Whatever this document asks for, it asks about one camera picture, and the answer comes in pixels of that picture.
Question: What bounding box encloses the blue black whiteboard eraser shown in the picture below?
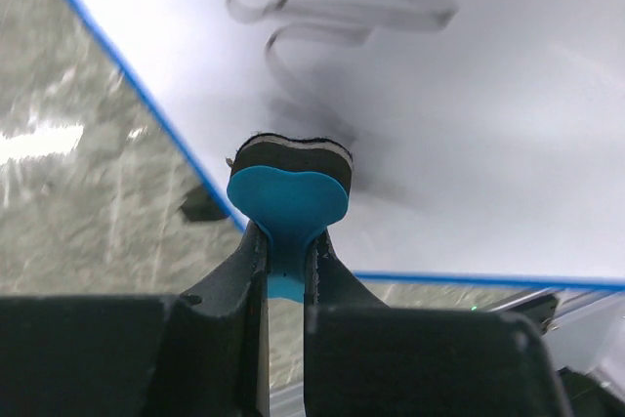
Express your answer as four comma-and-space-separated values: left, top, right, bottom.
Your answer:
227, 133, 354, 304

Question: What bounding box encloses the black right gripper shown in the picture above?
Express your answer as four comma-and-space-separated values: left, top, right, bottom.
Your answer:
487, 289, 624, 416

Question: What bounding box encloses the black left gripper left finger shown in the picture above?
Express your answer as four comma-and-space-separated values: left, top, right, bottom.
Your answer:
1, 225, 270, 416

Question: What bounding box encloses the blue framed whiteboard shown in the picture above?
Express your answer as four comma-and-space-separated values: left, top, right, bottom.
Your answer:
67, 0, 624, 289

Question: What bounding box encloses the black whiteboard stand foot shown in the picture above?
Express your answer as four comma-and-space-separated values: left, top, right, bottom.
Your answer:
180, 186, 229, 223

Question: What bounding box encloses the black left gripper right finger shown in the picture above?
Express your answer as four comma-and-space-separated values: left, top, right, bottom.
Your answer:
304, 234, 569, 416

